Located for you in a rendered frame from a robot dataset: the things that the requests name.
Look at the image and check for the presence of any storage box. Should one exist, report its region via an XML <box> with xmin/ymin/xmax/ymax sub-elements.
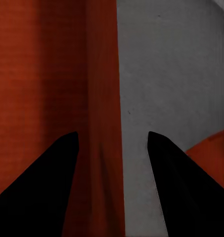
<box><xmin>186</xmin><ymin>130</ymin><xmax>224</xmax><ymax>188</ymax></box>
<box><xmin>0</xmin><ymin>0</ymin><xmax>126</xmax><ymax>237</ymax></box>

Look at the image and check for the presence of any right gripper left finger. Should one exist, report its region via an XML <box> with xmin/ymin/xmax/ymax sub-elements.
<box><xmin>0</xmin><ymin>131</ymin><xmax>79</xmax><ymax>237</ymax></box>

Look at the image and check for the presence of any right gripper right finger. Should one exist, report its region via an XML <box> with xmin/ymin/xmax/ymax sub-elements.
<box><xmin>147</xmin><ymin>131</ymin><xmax>224</xmax><ymax>237</ymax></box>

